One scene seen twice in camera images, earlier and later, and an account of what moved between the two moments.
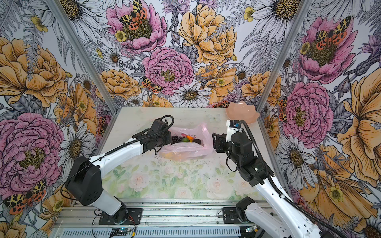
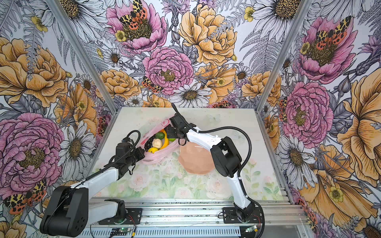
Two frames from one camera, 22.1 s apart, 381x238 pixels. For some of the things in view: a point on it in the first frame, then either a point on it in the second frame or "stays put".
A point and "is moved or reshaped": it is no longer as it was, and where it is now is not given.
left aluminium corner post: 60,13 stays put
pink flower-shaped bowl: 239,110 -> 195,158
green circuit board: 119,231 stays put
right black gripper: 220,141 -> 170,132
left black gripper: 167,134 -> 141,153
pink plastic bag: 188,143 is moved or reshaped
